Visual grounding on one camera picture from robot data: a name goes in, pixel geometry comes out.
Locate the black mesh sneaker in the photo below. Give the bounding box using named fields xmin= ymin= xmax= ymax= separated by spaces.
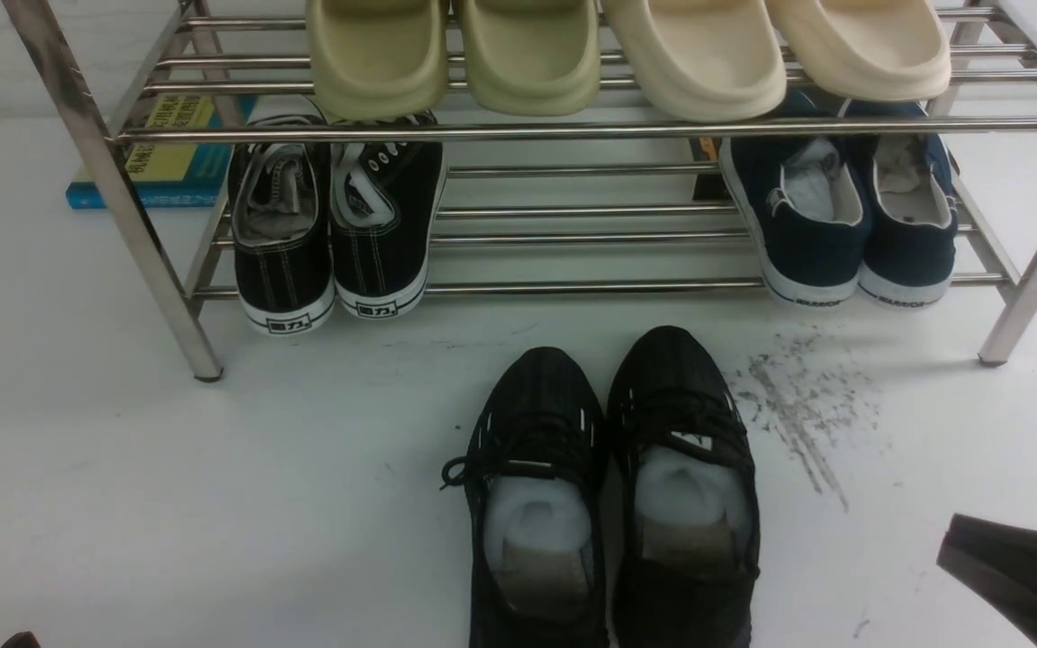
xmin=608 ymin=327 xmax=761 ymax=647
xmin=441 ymin=347 xmax=609 ymax=647

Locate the stainless steel shoe rack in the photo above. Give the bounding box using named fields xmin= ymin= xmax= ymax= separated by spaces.
xmin=3 ymin=1 xmax=1037 ymax=384

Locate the right black canvas sneaker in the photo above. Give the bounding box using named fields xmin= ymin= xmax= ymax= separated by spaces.
xmin=329 ymin=142 xmax=448 ymax=320

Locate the black canvas sneaker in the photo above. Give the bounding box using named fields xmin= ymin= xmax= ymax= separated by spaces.
xmin=329 ymin=142 xmax=448 ymax=320
xmin=226 ymin=142 xmax=335 ymax=337

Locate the small black orange box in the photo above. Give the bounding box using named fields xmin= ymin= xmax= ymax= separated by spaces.
xmin=689 ymin=137 xmax=733 ymax=202

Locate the right green foam slipper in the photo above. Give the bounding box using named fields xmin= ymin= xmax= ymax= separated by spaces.
xmin=452 ymin=1 xmax=601 ymax=116

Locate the green foam slipper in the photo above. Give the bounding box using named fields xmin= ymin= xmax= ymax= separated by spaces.
xmin=305 ymin=1 xmax=450 ymax=122
xmin=452 ymin=1 xmax=601 ymax=116

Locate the left black canvas sneaker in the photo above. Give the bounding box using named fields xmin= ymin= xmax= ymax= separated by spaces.
xmin=226 ymin=142 xmax=335 ymax=337

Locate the left green foam slipper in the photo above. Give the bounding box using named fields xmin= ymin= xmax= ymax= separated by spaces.
xmin=305 ymin=1 xmax=450 ymax=122

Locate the left navy canvas sneaker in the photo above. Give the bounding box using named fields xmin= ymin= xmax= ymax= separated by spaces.
xmin=717 ymin=134 xmax=871 ymax=309

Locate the navy canvas sneaker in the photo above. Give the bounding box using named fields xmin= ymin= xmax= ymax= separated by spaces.
xmin=717 ymin=134 xmax=871 ymax=309
xmin=846 ymin=134 xmax=960 ymax=311

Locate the left cream foam slipper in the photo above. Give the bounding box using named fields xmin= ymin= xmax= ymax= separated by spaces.
xmin=601 ymin=1 xmax=789 ymax=123

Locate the cream foam slipper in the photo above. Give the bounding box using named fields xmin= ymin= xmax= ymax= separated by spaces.
xmin=766 ymin=1 xmax=953 ymax=103
xmin=601 ymin=1 xmax=789 ymax=123

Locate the yellow and blue book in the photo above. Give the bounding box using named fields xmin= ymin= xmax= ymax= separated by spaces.
xmin=65 ymin=92 xmax=258 ymax=212

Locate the right navy canvas sneaker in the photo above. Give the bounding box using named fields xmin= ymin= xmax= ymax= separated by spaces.
xmin=846 ymin=134 xmax=960 ymax=311

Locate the right cream foam slipper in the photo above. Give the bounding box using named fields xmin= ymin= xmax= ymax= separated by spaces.
xmin=766 ymin=1 xmax=953 ymax=103

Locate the dark object at corner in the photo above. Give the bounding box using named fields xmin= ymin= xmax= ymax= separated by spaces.
xmin=0 ymin=631 xmax=41 ymax=648

